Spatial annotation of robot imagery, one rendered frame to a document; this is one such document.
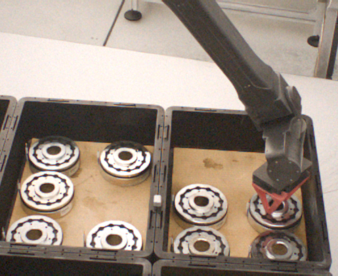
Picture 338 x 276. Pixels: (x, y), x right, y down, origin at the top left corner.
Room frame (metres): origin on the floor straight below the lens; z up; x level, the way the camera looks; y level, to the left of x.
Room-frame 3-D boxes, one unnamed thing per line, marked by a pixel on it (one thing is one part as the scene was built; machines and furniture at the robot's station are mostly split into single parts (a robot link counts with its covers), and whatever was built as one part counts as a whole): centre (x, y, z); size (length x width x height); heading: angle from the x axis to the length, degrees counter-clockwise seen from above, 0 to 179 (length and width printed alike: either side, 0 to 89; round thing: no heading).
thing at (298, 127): (1.01, -0.20, 1.04); 0.07 x 0.06 x 0.07; 171
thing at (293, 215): (1.02, -0.21, 0.86); 0.10 x 0.10 x 0.01
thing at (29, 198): (1.02, 0.23, 0.86); 0.10 x 0.10 x 0.01
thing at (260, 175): (1.02, -0.20, 0.98); 0.10 x 0.07 x 0.07; 140
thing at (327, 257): (1.02, -0.13, 0.92); 0.40 x 0.30 x 0.02; 0
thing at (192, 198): (1.01, -0.06, 0.86); 0.05 x 0.05 x 0.01
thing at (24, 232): (0.91, 0.24, 0.86); 0.05 x 0.05 x 0.01
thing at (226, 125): (1.02, -0.13, 0.87); 0.40 x 0.30 x 0.11; 0
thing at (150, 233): (1.02, 0.17, 0.92); 0.40 x 0.30 x 0.02; 0
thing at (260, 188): (1.01, -0.20, 0.91); 0.07 x 0.07 x 0.09; 50
